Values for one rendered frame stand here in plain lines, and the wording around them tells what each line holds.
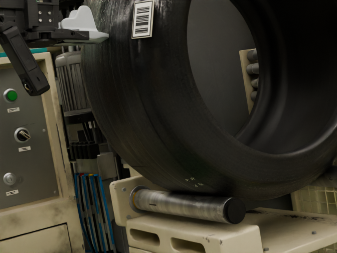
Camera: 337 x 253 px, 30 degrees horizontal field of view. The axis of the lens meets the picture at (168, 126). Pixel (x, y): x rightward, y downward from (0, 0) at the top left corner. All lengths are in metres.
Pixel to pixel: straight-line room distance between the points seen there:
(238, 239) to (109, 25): 0.43
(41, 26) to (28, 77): 0.08
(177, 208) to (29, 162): 0.53
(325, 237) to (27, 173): 0.76
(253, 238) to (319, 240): 0.16
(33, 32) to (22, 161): 0.65
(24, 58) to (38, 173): 0.65
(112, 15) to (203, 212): 0.38
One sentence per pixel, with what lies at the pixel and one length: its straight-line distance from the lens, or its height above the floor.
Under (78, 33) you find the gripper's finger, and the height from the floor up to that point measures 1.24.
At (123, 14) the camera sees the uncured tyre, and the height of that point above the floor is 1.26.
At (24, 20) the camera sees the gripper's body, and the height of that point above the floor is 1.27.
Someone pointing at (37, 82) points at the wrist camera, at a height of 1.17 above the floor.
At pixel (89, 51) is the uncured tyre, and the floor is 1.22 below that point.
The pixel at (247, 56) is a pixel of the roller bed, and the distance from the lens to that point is 1.73.
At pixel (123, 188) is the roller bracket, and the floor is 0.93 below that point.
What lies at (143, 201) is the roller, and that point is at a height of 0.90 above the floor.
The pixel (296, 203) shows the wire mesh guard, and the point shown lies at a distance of 1.69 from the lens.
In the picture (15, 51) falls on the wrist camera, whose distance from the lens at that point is 1.01.
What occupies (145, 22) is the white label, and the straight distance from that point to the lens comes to 1.01.
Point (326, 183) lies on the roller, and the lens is 1.29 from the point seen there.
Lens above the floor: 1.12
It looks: 3 degrees down
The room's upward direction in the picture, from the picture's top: 10 degrees counter-clockwise
